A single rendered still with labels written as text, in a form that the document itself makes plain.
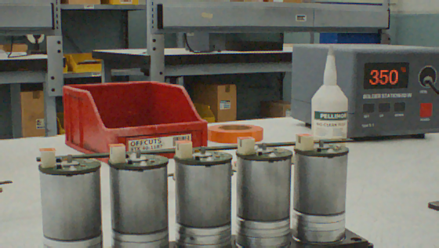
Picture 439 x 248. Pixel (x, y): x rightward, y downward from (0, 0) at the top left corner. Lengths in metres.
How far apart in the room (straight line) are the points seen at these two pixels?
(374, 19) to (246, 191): 3.19
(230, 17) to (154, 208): 2.68
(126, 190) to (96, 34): 4.67
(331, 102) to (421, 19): 5.77
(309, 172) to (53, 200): 0.11
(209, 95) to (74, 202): 4.74
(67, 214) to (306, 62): 0.53
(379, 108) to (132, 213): 0.45
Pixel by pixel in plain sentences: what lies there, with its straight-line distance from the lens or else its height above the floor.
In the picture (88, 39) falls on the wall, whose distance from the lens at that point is 4.90.
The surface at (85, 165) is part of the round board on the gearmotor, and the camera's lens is 0.26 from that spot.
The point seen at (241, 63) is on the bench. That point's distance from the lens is 3.05.
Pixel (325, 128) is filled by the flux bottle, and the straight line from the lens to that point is 0.61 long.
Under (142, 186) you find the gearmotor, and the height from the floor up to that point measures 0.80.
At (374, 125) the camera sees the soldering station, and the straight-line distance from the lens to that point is 0.69.
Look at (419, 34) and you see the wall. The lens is 6.37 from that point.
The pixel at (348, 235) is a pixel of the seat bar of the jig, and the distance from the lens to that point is 0.31.
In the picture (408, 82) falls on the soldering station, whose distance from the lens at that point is 0.70.
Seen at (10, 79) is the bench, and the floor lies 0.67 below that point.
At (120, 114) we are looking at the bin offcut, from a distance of 0.69.
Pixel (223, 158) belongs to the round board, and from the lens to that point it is 0.27.
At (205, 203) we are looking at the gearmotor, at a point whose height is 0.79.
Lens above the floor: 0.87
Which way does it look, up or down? 11 degrees down
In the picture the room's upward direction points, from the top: straight up
